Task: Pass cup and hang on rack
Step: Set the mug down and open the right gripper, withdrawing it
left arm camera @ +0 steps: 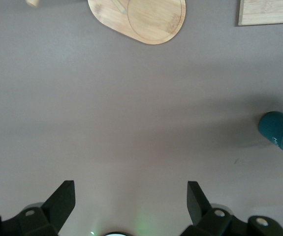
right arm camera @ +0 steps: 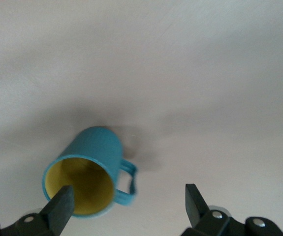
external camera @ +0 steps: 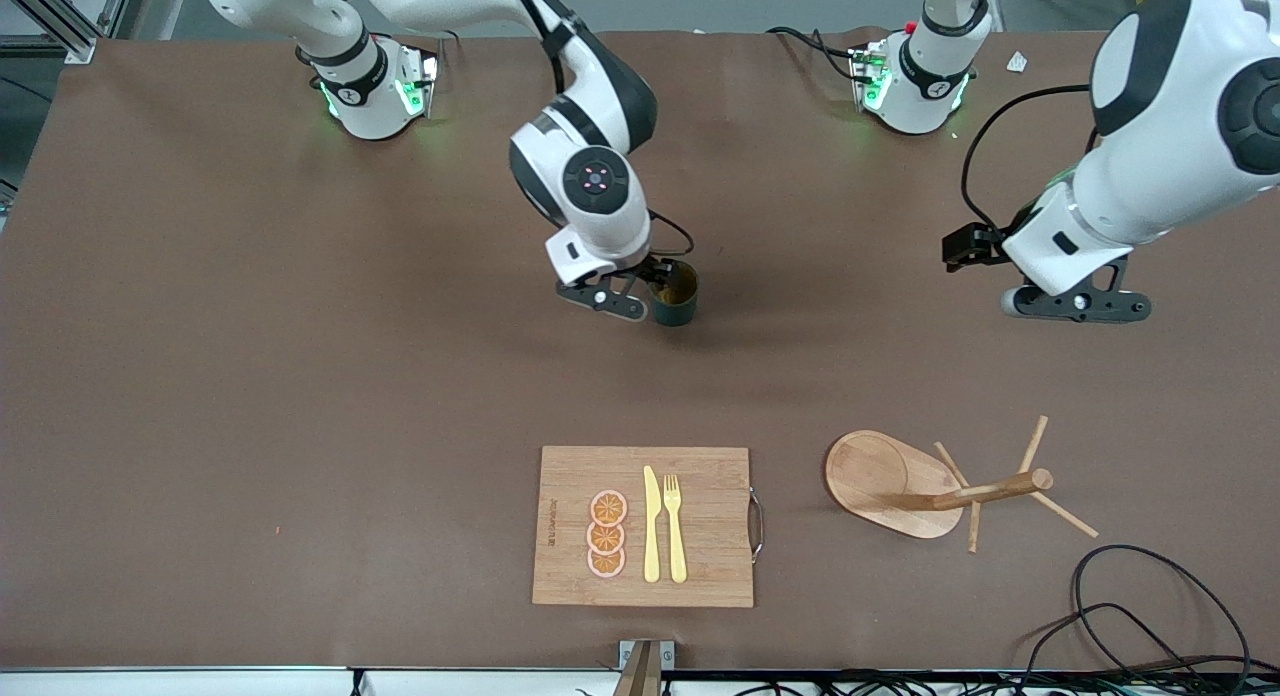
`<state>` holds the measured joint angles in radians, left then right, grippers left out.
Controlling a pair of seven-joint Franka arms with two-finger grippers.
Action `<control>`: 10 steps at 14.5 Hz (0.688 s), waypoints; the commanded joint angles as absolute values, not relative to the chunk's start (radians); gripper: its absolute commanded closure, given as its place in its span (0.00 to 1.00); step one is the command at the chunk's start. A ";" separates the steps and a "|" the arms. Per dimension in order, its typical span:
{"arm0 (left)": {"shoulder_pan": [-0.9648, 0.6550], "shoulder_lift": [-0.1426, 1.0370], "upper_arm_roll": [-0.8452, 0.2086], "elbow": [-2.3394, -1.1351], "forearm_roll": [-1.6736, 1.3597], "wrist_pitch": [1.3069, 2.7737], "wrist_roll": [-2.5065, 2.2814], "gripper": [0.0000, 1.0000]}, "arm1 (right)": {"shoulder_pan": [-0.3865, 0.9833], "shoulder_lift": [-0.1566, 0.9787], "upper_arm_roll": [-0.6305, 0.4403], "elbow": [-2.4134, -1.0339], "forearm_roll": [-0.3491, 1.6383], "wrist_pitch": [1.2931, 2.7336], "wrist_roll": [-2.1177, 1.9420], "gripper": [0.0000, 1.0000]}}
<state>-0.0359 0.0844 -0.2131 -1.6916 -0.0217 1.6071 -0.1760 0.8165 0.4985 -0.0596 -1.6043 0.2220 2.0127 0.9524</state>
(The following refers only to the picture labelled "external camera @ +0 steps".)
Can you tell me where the teal cup with yellow inside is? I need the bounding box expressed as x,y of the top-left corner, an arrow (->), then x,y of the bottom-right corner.
648,260 -> 700,328

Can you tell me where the wooden cup rack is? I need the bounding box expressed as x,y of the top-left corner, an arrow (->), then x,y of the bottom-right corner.
825,415 -> 1099,554

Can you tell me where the yellow plastic knife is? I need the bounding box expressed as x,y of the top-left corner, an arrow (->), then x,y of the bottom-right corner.
643,465 -> 662,584

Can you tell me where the yellow plastic fork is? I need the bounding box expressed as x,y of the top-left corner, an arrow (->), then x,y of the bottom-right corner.
664,474 -> 689,584

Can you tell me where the bamboo cutting board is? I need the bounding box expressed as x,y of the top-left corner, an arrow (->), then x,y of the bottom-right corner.
532,446 -> 766,609

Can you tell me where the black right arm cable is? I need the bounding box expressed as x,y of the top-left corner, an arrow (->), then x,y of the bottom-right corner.
498,0 -> 695,259

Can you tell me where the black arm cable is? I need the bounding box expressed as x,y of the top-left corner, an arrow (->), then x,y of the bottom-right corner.
961,83 -> 1093,229
498,0 -> 695,259

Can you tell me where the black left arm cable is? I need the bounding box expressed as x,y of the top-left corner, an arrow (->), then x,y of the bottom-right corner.
961,83 -> 1093,229

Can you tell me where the metal mounting bracket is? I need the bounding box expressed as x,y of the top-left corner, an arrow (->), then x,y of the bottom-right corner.
612,639 -> 676,696

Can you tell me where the black looped cable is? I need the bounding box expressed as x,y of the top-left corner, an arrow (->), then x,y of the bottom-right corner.
1015,603 -> 1280,696
1072,544 -> 1253,696

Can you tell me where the aluminium frame post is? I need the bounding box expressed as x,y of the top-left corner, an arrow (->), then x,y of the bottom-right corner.
0,0 -> 136,65

